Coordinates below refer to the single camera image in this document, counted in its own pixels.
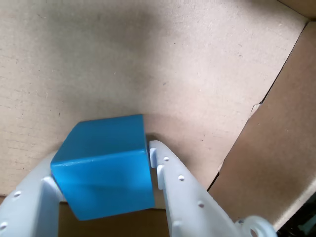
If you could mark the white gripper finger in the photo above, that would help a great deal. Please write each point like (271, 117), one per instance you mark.
(190, 205)
(27, 207)

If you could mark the brown cardboard box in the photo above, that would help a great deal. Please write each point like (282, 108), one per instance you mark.
(172, 61)

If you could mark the blue cube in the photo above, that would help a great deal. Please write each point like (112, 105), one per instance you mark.
(103, 168)

